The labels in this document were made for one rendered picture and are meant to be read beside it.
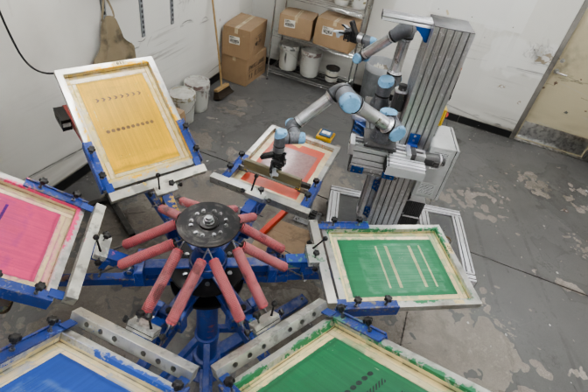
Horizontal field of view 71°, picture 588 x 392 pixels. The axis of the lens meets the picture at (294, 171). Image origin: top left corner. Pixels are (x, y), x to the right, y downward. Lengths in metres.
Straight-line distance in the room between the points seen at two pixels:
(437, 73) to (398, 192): 1.01
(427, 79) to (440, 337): 1.93
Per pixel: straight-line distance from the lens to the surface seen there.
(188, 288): 1.94
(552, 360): 3.95
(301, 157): 3.09
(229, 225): 2.02
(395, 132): 2.69
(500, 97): 6.24
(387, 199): 3.44
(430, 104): 2.99
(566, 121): 6.52
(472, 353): 3.62
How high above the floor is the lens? 2.76
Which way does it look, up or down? 38 degrees down
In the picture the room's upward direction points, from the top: 10 degrees clockwise
